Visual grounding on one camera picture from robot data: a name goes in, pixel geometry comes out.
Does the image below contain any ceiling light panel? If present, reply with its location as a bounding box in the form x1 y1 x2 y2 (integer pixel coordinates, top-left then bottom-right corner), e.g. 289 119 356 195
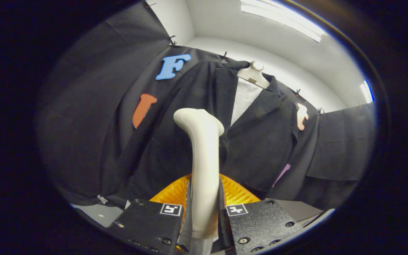
359 80 374 104
240 0 327 43

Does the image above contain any white garment steamer head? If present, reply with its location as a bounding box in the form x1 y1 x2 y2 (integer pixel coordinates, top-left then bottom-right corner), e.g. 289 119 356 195
173 108 225 240

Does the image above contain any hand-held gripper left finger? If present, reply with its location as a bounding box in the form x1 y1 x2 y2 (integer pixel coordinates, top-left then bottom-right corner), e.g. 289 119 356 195
109 174 193 255

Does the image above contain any white clothes hanger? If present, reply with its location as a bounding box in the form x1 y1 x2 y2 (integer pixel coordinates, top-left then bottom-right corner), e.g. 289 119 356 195
237 61 271 89

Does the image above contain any black suit jacket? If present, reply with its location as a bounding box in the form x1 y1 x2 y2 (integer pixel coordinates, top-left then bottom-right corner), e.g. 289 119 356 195
100 60 299 209

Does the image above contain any white shirt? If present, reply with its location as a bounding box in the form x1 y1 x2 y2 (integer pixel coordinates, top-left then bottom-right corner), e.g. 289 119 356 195
230 76 265 126

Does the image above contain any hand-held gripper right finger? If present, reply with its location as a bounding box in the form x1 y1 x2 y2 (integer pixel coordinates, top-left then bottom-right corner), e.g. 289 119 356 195
219 174 304 255

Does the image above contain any black backdrop cloth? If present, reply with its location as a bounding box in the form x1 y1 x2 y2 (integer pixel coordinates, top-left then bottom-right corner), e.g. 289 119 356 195
36 0 377 213

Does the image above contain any grey cabinet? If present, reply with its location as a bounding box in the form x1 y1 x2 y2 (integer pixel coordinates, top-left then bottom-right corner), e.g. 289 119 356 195
264 198 324 228

